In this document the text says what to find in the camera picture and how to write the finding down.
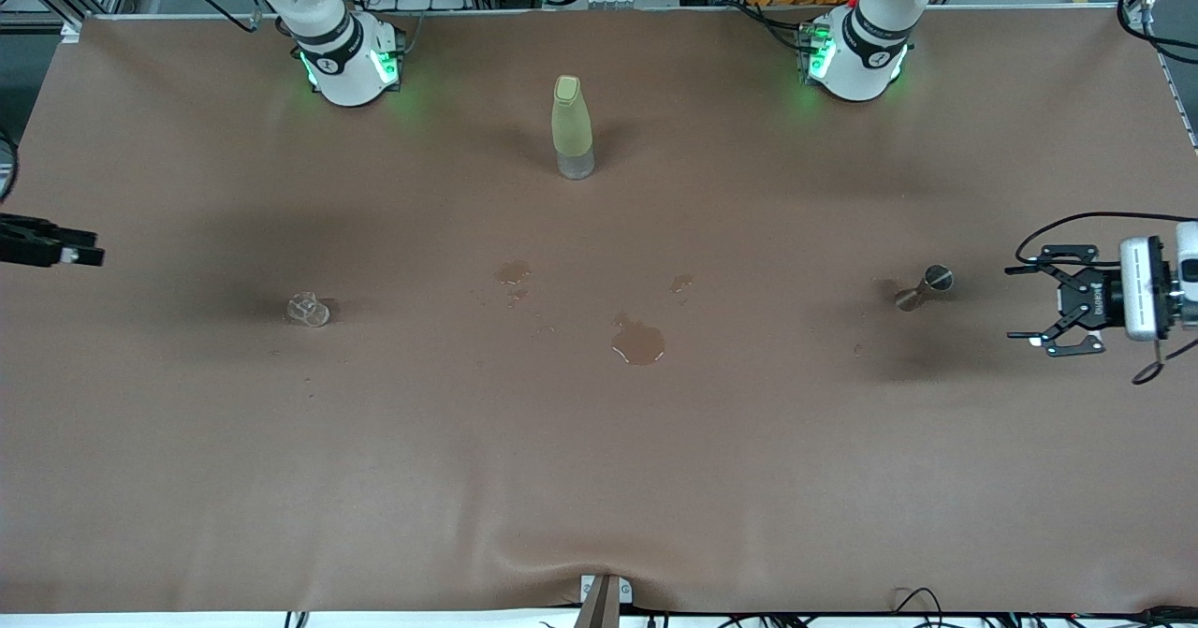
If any clear glass measuring beaker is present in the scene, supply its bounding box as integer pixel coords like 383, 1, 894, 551
286, 291, 333, 329

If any black cable loop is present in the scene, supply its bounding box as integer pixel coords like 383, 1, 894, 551
889, 588, 946, 628

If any green-sleeved glass shaker bottle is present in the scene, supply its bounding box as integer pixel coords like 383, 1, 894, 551
550, 74, 597, 182

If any brown table mat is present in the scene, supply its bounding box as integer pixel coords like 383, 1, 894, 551
0, 6, 1198, 615

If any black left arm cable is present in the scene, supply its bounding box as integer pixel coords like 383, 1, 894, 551
1015, 0, 1198, 387

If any steel double-cone jigger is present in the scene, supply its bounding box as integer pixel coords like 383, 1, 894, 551
892, 264, 955, 314

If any large spilled liquid puddle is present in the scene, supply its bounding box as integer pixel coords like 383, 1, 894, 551
611, 313, 666, 367

